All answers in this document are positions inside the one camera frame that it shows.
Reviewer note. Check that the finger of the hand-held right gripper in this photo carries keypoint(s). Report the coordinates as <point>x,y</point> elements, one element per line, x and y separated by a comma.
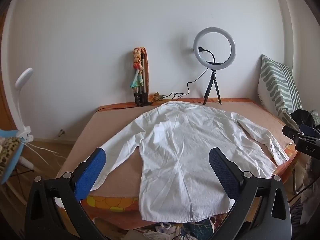
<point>308,130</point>
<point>291,133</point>

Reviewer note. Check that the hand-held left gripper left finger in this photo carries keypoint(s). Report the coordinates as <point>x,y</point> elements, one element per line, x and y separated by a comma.
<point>92,173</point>

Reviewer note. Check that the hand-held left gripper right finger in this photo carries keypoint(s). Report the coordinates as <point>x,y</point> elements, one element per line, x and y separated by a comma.
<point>225,177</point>

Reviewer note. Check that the white shirt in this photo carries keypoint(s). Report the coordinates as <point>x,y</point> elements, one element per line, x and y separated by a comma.
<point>175,155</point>

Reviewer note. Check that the dark clothes pile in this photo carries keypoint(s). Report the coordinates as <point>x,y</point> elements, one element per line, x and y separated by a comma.
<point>302,116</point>

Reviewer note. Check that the beige blanket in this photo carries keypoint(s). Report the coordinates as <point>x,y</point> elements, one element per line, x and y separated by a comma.
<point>112,127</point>

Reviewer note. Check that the green striped cushion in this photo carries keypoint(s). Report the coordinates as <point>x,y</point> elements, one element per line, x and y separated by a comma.
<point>277,85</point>

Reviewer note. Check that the teal patterned cloth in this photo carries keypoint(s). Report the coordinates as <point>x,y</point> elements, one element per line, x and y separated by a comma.
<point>200,227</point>

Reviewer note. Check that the black striped skirt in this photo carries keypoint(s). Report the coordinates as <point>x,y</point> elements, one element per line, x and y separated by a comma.
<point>305,217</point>

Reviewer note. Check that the light blue chair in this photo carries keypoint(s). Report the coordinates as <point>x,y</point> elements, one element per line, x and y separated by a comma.
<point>10,172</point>

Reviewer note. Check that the leopard print cloth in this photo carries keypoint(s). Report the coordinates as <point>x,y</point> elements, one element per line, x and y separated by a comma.
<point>7,150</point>

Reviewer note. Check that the black mini tripod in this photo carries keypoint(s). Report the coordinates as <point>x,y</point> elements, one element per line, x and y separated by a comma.
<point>213,80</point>

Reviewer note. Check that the folded silver tripod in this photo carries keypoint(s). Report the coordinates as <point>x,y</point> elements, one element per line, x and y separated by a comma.
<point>143,90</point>

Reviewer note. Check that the small patterned cloth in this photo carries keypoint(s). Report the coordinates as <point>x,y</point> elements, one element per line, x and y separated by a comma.
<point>157,96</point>

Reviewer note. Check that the white clip lamp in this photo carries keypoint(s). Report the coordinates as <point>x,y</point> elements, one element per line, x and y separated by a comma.
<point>23,76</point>

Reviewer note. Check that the colourful scarf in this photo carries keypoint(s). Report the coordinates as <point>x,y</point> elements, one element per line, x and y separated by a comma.
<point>137,55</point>

